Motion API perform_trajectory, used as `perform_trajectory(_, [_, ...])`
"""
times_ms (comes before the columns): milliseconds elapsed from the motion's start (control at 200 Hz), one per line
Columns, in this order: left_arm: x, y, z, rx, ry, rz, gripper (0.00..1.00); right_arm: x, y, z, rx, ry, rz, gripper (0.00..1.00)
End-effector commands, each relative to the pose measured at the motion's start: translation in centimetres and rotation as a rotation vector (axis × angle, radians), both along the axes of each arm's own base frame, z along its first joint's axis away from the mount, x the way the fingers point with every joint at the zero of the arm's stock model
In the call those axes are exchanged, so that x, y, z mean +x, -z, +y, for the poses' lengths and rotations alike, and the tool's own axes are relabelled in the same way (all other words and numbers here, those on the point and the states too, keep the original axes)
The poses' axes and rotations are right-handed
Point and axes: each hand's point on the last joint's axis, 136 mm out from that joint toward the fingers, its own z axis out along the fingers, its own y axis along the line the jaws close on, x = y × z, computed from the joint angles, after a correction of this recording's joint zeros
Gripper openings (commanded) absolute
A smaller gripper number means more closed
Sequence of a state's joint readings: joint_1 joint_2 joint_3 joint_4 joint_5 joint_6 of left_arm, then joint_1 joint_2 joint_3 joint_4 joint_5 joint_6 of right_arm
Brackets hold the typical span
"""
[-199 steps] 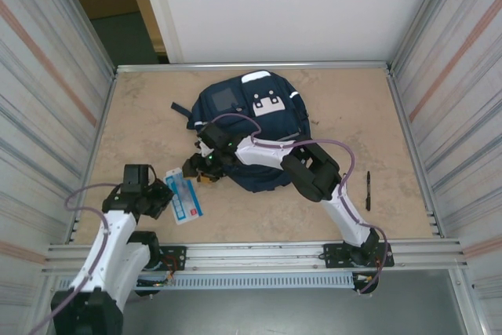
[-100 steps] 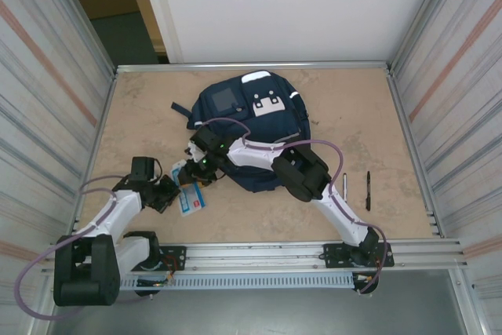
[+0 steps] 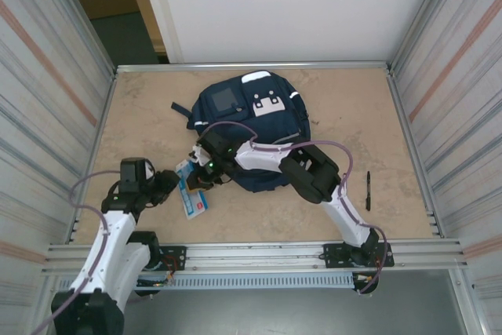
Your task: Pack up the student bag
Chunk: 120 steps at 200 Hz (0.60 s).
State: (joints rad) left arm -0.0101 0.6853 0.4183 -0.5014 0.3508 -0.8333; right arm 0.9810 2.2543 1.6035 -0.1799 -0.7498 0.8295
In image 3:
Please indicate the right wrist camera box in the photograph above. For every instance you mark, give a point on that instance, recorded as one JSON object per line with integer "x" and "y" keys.
{"x": 200, "y": 156}

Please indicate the aluminium side rail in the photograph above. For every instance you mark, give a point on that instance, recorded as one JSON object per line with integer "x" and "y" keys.
{"x": 104, "y": 115}
{"x": 402, "y": 115}

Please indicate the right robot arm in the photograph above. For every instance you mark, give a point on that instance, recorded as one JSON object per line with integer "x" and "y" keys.
{"x": 310, "y": 178}

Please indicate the wide aluminium mounting rail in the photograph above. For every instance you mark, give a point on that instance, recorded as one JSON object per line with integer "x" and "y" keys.
{"x": 255, "y": 252}

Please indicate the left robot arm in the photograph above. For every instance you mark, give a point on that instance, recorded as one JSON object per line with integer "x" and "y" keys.
{"x": 110, "y": 241}

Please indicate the thin aluminium table rail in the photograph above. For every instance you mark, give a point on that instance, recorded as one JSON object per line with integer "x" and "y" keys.
{"x": 157, "y": 67}

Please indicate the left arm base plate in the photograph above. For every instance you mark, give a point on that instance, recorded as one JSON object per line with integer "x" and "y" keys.
{"x": 176, "y": 252}

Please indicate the white door frame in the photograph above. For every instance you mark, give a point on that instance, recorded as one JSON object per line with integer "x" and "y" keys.
{"x": 162, "y": 17}

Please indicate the black pen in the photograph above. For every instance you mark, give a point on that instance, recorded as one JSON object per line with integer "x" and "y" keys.
{"x": 368, "y": 194}

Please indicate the navy blue backpack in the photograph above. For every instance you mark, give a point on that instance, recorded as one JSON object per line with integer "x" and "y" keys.
{"x": 270, "y": 127}

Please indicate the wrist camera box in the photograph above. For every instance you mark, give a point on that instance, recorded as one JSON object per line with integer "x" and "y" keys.
{"x": 200, "y": 156}
{"x": 150, "y": 169}

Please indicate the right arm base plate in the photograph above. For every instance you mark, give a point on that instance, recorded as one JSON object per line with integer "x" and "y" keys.
{"x": 333, "y": 252}

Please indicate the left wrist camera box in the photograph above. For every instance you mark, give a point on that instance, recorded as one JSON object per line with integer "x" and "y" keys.
{"x": 150, "y": 169}

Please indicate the blue stationery pack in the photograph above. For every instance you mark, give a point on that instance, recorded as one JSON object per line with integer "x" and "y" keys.
{"x": 194, "y": 205}

